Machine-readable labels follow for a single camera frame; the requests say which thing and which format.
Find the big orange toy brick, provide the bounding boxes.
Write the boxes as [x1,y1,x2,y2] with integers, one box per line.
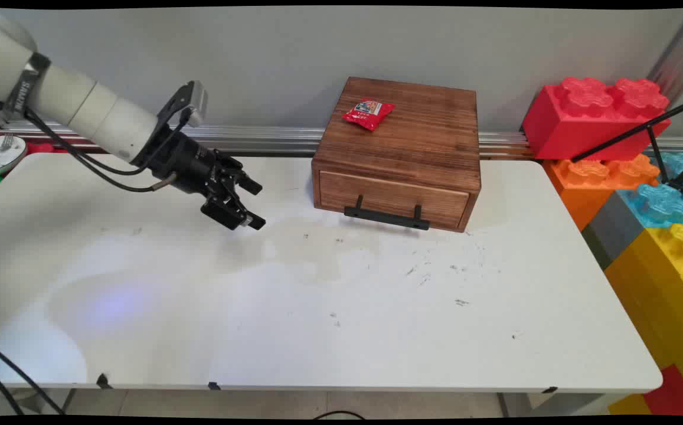
[542,153,662,232]

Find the small red toy brick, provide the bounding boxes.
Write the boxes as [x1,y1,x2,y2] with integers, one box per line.
[642,364,683,417]

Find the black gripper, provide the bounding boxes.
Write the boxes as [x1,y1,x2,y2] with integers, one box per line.
[136,126,267,231]

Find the white plate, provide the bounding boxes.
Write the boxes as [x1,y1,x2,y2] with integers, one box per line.
[0,135,28,179]

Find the black tripod legs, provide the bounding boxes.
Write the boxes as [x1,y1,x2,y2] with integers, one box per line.
[571,94,683,193]

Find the big grey toy brick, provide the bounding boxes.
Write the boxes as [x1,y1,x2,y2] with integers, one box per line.
[581,190,649,271]

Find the big yellow toy brick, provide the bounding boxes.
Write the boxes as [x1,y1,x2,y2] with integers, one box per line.
[604,223,683,408]

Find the grey wrist camera black bracket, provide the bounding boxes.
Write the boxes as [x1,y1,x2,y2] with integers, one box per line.
[155,80,210,134]

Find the thin black camera cable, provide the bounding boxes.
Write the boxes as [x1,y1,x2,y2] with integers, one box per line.
[0,97,195,414]

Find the brown wooden drawer cabinet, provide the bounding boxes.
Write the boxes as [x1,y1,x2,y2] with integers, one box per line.
[311,76,482,234]

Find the big blue toy brick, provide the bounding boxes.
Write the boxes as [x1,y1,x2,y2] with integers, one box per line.
[616,151,683,230]

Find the red snack packet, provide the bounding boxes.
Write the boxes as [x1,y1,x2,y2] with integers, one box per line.
[341,97,396,132]

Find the aluminium frame post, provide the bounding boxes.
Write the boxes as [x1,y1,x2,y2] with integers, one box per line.
[647,8,683,102]

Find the red flat object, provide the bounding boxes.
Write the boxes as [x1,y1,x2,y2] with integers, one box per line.
[25,140,74,155]

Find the big red toy brick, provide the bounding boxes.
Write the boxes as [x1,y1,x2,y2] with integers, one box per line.
[521,76,672,162]

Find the grey velcro strap with print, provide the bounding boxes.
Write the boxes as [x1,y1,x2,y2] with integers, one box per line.
[4,52,53,121]

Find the wooden drawer with black handle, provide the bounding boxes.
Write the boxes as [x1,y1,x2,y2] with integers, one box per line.
[319,170,472,232]

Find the aluminium wall rail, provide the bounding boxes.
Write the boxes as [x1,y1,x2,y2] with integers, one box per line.
[0,121,683,160]

